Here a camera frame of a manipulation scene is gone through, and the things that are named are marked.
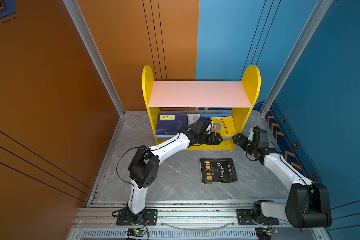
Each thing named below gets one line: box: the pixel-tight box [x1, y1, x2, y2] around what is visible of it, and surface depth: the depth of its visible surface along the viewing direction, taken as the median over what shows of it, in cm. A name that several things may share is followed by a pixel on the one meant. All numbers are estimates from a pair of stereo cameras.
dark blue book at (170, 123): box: [156, 112, 188, 135], surface depth 90 cm
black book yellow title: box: [199, 158, 238, 184], surface depth 89 cm
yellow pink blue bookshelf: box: [142, 65, 261, 150], surface depth 74 cm
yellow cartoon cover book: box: [210, 116, 237, 138], surface depth 93 cm
